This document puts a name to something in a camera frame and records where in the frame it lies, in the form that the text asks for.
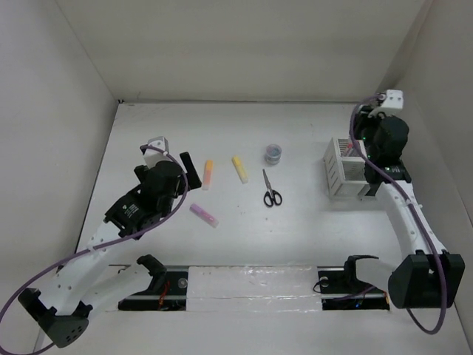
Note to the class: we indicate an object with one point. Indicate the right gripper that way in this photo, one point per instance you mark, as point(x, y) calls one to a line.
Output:
point(362, 118)

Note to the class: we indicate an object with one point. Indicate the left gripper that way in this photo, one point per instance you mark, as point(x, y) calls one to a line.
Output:
point(193, 181)

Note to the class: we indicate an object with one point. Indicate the orange highlighter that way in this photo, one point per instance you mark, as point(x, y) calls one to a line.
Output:
point(208, 169)

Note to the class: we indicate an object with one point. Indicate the purple highlighter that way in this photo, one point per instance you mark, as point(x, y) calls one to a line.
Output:
point(204, 215)

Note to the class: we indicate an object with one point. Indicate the yellow highlighter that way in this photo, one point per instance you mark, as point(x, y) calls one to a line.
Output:
point(240, 169)

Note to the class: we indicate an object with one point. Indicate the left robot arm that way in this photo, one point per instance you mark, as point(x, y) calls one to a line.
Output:
point(64, 308)

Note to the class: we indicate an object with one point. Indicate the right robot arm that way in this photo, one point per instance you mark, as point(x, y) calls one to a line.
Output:
point(428, 275)

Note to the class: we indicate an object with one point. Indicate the white slotted organizer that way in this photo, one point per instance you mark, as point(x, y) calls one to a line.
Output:
point(345, 175)

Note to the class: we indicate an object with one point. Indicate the black slotted organizer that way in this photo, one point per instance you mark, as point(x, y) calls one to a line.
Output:
point(368, 192)

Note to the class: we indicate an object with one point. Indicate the jar of paper clips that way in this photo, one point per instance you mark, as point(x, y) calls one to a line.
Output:
point(273, 153)

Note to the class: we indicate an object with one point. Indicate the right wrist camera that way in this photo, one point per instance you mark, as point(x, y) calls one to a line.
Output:
point(389, 103)

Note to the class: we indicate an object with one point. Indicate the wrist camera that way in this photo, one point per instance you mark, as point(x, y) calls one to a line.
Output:
point(389, 103)
point(156, 151)

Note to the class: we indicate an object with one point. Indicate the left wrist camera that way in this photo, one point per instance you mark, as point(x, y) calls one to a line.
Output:
point(156, 151)

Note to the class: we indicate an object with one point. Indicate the black handled scissors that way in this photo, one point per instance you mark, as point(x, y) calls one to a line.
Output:
point(271, 197)

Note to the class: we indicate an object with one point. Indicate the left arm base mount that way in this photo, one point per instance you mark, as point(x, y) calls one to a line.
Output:
point(167, 290)

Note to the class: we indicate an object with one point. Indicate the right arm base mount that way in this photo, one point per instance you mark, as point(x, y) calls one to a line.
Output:
point(341, 290)

